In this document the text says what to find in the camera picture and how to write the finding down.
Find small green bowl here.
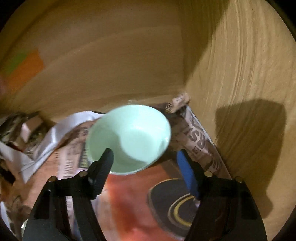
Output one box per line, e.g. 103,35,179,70
85,104,171,175

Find vintage newspaper mat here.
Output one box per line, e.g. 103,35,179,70
1,93,230,240

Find white paper sheet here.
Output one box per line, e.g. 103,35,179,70
0,110,105,183

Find small bowl of trinkets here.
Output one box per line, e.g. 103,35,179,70
23,123,51,159

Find stack of books and magazines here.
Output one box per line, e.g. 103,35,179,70
1,112,39,145

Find orange sticky note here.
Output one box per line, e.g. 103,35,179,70
2,49,45,92

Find green sticky note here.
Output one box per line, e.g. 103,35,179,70
3,51,29,75

